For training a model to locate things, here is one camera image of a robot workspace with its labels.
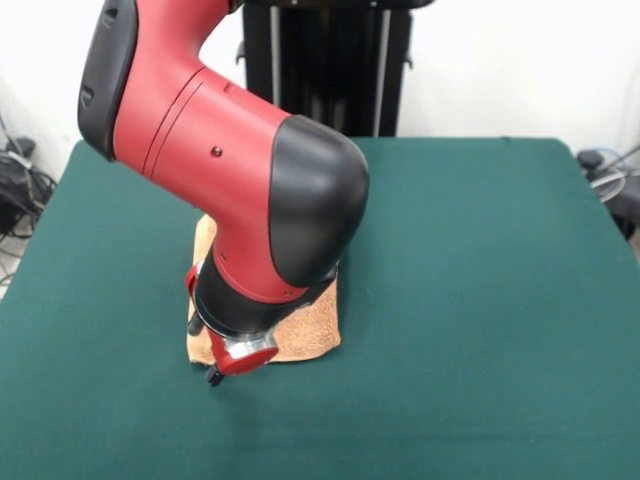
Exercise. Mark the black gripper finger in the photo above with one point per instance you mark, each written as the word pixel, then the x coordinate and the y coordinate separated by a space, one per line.
pixel 194 325
pixel 215 377

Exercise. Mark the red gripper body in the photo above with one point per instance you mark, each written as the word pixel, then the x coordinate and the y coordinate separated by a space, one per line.
pixel 240 365

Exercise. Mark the orange terry towel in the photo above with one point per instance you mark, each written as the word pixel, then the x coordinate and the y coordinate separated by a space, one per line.
pixel 310 330

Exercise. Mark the dark green table cloth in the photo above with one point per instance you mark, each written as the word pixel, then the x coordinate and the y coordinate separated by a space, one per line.
pixel 500 300

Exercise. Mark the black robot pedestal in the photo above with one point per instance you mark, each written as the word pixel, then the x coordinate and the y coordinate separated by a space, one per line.
pixel 325 65

